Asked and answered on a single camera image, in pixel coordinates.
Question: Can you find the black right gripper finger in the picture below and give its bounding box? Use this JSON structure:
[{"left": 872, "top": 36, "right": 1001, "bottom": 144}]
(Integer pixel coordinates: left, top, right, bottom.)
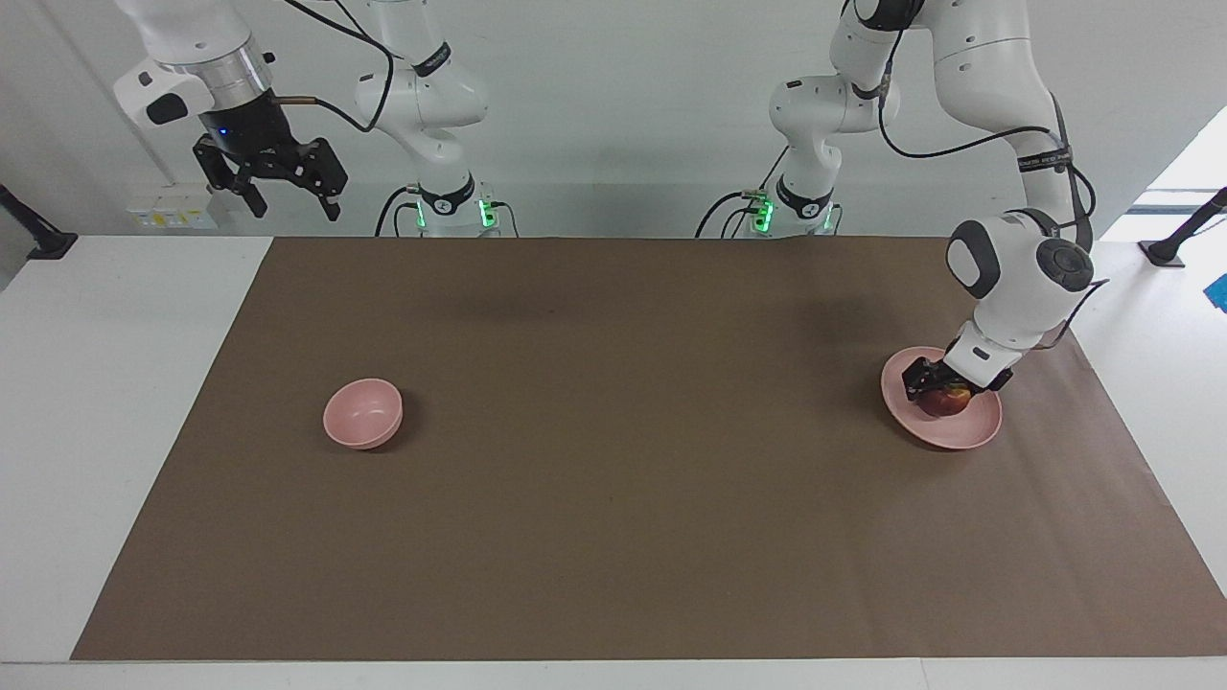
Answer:
[
  {"left": 259, "top": 138, "right": 349, "bottom": 224},
  {"left": 193, "top": 136, "right": 270, "bottom": 220}
]

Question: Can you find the black stand foot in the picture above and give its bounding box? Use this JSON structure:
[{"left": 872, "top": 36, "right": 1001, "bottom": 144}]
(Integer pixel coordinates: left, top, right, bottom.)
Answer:
[
  {"left": 1139, "top": 187, "right": 1227, "bottom": 268},
  {"left": 0, "top": 184, "right": 79, "bottom": 261}
]

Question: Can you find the black left base cable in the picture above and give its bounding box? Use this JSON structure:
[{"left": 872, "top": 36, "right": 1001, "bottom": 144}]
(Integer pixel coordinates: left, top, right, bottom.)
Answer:
[{"left": 695, "top": 144, "right": 792, "bottom": 239}]

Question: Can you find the black base cable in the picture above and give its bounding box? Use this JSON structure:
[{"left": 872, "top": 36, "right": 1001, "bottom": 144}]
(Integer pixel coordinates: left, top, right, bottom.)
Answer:
[
  {"left": 695, "top": 144, "right": 792, "bottom": 239},
  {"left": 375, "top": 186, "right": 423, "bottom": 238}
]

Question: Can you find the red apple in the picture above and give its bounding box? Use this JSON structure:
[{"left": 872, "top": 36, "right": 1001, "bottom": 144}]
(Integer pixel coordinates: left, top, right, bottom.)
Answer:
[{"left": 918, "top": 381, "right": 971, "bottom": 418}]

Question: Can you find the black right base cable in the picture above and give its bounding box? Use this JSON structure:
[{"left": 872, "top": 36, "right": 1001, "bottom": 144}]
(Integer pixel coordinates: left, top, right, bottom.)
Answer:
[{"left": 375, "top": 186, "right": 423, "bottom": 238}]

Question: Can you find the white wall socket box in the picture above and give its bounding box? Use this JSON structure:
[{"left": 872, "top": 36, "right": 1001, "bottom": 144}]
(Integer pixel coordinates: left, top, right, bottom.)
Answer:
[{"left": 127, "top": 184, "right": 218, "bottom": 232}]

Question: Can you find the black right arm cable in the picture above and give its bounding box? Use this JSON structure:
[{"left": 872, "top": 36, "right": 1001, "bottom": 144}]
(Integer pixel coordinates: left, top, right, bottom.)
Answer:
[{"left": 271, "top": 0, "right": 399, "bottom": 135}]

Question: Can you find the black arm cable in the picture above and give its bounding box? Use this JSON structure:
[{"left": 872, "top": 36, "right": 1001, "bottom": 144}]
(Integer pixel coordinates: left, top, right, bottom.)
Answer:
[
  {"left": 271, "top": 0, "right": 399, "bottom": 135},
  {"left": 877, "top": 29, "right": 1099, "bottom": 255}
]

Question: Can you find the pink bowl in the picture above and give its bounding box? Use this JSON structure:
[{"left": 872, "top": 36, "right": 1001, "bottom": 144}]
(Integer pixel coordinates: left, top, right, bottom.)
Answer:
[{"left": 322, "top": 378, "right": 405, "bottom": 451}]

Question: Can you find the pink plate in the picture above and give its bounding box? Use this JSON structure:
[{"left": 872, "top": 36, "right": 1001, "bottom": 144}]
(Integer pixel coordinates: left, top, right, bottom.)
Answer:
[{"left": 880, "top": 346, "right": 1003, "bottom": 450}]

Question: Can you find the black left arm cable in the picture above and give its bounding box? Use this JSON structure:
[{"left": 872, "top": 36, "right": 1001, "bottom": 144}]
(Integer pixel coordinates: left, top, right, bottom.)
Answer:
[{"left": 877, "top": 29, "right": 1099, "bottom": 255}]

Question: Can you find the brown paper table mat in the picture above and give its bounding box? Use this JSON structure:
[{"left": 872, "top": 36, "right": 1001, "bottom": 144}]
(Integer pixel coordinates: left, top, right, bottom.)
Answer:
[{"left": 72, "top": 237, "right": 1227, "bottom": 662}]

